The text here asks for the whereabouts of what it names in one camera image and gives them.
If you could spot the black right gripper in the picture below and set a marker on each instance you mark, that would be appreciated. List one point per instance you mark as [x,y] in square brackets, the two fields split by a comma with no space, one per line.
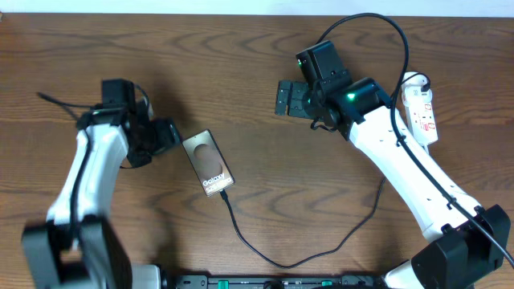
[295,107]

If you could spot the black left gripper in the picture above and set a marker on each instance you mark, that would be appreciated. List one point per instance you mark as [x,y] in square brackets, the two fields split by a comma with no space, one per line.
[168,136]

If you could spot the Galaxy S25 Ultra smartphone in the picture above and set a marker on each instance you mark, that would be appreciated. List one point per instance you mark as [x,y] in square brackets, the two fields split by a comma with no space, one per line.
[208,163]

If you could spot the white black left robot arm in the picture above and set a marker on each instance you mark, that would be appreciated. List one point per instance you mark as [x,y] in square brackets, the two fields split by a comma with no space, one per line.
[76,246]

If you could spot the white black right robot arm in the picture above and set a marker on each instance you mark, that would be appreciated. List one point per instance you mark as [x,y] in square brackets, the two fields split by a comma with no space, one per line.
[464,239]

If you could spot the white power strip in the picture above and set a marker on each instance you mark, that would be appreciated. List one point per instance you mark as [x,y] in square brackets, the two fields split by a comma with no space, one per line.
[417,100]

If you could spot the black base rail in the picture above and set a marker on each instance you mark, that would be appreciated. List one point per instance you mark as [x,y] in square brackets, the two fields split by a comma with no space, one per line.
[273,282]

